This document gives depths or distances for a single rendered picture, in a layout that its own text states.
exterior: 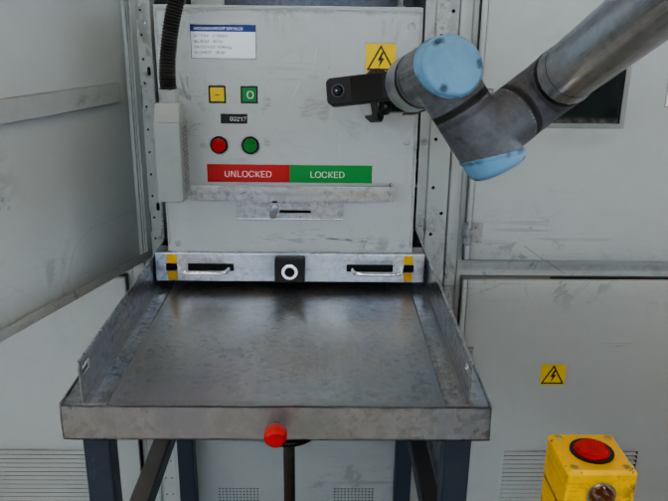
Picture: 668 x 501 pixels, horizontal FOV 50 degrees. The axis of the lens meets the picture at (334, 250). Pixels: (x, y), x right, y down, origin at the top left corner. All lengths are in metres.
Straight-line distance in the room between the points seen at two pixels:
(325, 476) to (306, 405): 0.90
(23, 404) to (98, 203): 0.61
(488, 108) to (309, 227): 0.51
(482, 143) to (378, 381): 0.39
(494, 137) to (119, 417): 0.67
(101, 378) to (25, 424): 0.84
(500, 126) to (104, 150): 0.86
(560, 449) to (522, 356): 0.92
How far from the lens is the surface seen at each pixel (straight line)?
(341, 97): 1.21
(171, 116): 1.31
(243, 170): 1.41
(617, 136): 1.71
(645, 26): 0.92
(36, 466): 2.05
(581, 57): 1.01
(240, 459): 1.93
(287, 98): 1.39
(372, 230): 1.44
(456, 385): 1.12
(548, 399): 1.89
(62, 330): 1.83
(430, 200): 1.66
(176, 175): 1.32
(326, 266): 1.45
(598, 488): 0.89
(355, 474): 1.95
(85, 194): 1.54
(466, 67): 1.05
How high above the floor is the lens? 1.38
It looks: 18 degrees down
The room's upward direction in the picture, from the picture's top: 1 degrees clockwise
